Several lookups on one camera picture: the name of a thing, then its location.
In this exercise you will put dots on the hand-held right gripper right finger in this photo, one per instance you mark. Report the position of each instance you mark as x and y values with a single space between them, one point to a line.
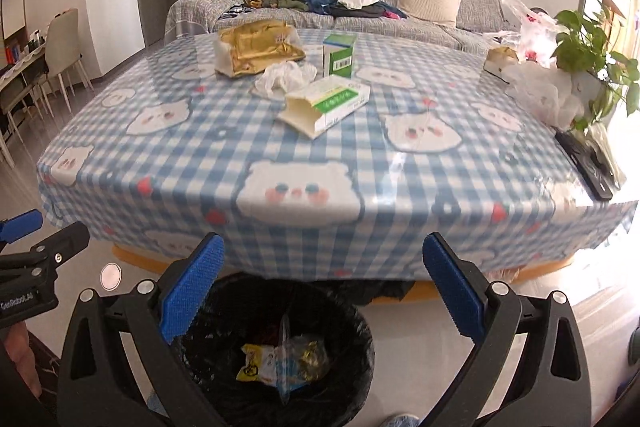
452 279

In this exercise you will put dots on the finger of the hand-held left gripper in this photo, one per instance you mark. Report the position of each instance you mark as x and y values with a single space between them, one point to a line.
62 243
20 226

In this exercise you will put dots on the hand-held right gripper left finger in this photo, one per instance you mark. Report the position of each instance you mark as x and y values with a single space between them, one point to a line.
192 279

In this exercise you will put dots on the trash bin with black bag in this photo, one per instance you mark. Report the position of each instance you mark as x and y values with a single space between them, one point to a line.
340 332

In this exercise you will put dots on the person's left hand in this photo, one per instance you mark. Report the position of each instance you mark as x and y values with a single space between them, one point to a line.
20 357

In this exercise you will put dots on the wooden table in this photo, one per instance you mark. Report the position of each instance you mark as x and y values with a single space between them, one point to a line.
425 292

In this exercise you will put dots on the black cloth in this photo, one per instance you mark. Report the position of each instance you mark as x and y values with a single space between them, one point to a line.
375 292

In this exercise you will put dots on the beige dining chair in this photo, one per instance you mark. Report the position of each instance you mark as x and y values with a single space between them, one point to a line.
62 37
15 107

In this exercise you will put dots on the blue checked tablecloth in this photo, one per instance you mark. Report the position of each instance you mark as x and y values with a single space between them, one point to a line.
200 147

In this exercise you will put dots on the golden wrapper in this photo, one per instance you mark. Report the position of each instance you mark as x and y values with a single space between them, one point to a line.
315 357

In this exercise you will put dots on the blue fuzzy slipper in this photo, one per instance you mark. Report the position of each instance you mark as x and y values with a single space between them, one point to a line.
400 421

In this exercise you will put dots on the side table with lace cloth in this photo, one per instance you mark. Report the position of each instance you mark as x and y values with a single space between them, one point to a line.
20 67

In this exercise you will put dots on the black remote control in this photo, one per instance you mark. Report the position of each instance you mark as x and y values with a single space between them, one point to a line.
585 167

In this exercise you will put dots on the dark green jar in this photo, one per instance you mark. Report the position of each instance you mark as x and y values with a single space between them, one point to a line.
635 347

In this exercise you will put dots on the clear plastic wrapper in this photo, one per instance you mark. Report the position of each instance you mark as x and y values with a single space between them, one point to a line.
606 149

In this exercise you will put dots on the open green white box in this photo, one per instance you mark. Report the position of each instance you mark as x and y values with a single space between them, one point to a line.
330 99

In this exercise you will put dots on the crumpled white tissue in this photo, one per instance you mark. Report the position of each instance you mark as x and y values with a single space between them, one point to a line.
282 77

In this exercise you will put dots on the white board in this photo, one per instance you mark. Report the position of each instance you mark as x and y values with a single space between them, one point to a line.
12 2

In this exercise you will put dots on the small tan white box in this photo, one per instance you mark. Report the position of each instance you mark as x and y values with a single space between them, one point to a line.
500 59

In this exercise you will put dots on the golden paper bag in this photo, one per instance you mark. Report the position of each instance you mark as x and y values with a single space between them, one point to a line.
255 47

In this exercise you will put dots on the upright green white box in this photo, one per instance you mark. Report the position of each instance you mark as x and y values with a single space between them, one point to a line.
340 57

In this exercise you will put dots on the white and pink plastic bag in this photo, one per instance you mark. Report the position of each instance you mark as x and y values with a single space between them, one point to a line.
530 24

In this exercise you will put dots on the potted green plant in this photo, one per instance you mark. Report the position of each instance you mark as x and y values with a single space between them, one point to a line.
590 47

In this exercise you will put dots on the striped cloth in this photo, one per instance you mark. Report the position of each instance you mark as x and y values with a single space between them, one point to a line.
237 13

